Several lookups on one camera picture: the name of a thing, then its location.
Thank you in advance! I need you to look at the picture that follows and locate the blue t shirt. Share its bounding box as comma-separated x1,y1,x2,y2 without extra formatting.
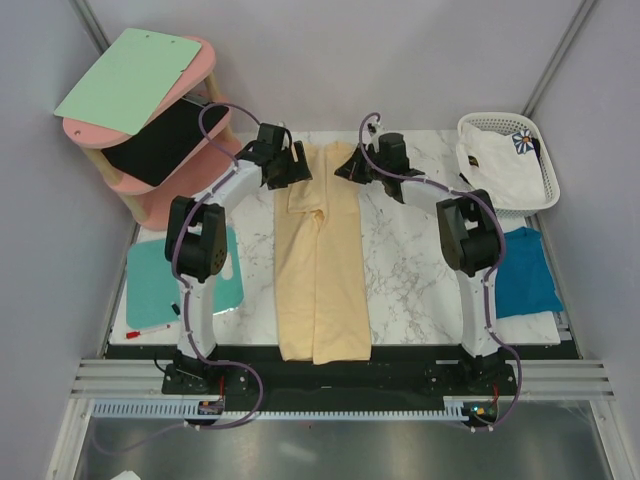
495,227,564,319

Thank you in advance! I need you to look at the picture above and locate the black clipboard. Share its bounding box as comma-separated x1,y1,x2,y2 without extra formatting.
102,96,230,194

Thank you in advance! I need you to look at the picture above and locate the teal cutting board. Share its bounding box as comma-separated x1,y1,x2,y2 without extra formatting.
126,226,244,330

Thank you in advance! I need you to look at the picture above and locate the pink three tier shelf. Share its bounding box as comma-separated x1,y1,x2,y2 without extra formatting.
54,28,240,231

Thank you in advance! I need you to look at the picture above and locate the yellow t shirt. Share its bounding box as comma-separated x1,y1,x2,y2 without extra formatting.
274,142,372,365

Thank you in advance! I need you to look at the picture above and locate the white t shirt with flower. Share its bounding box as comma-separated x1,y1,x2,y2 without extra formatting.
456,122,546,210

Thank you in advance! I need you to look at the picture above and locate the green clipboard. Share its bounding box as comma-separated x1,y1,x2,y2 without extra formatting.
54,28,202,135

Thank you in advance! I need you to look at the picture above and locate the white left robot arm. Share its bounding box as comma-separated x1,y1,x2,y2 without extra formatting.
165,123,312,393

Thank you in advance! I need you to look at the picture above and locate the white cable duct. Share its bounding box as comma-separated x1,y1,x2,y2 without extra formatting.
91,399,500,422

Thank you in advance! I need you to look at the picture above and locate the white plastic basket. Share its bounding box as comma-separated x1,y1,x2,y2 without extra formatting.
456,112,560,217

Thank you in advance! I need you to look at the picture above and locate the red marker pen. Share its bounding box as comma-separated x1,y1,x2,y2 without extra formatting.
125,323,172,340

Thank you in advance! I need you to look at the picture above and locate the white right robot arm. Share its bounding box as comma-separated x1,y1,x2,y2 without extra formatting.
335,132,506,358

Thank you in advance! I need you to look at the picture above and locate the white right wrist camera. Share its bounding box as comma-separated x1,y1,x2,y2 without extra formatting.
367,120,385,136

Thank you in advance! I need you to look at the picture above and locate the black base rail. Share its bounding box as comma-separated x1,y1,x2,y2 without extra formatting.
106,341,579,410

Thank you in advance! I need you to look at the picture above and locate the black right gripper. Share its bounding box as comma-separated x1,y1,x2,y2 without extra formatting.
334,143,388,185

